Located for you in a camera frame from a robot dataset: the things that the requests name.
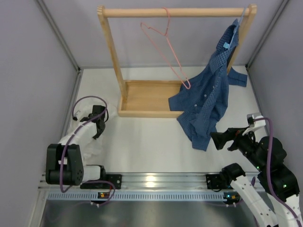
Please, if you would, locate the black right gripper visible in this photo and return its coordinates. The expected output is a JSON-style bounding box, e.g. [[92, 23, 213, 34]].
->
[[210, 125, 266, 171]]

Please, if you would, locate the white shirt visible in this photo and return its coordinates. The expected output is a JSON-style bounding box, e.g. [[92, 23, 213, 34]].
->
[[59, 104, 105, 165]]

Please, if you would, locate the pink wire hanger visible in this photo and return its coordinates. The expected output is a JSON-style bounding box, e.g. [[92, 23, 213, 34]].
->
[[140, 7, 191, 90]]

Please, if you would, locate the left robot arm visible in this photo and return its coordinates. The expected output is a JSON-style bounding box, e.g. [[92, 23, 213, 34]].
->
[[45, 105, 107, 189]]

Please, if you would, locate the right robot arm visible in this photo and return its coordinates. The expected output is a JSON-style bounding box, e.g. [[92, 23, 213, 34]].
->
[[211, 128, 303, 227]]

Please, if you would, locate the blue checkered shirt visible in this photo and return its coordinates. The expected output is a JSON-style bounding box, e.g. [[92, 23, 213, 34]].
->
[[168, 20, 247, 151]]

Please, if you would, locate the light blue hanger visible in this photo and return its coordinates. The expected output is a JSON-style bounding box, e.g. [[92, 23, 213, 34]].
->
[[223, 8, 247, 50]]

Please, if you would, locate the wooden clothes rack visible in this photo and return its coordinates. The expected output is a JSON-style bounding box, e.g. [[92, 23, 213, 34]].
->
[[97, 4, 258, 118]]

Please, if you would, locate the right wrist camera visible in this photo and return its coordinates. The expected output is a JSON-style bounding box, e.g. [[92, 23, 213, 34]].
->
[[242, 113, 266, 136]]

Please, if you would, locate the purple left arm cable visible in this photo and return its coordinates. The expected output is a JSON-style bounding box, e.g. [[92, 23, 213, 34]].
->
[[59, 96, 116, 206]]

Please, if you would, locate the aluminium mounting rail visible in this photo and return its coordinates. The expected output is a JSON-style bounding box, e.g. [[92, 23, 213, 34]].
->
[[39, 172, 263, 190]]

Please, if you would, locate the slotted cable duct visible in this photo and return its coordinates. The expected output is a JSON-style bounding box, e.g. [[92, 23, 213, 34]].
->
[[47, 191, 239, 202]]

